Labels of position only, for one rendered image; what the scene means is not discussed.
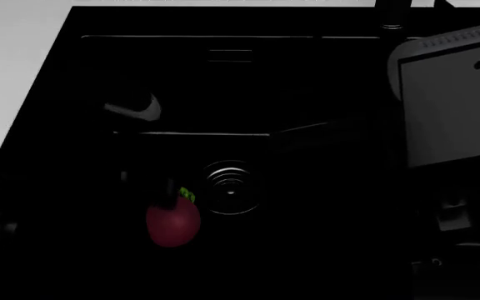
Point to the round metal sink drain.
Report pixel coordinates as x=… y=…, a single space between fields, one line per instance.
x=231 y=187

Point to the black faucet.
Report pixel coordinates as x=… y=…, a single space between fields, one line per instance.
x=392 y=15

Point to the black kitchen sink basin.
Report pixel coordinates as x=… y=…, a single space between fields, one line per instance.
x=240 y=93

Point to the white curved object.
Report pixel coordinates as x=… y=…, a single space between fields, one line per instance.
x=146 y=110

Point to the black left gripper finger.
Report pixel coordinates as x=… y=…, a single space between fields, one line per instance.
x=123 y=176
x=169 y=195

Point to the dark red beet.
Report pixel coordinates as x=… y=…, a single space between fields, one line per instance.
x=173 y=223

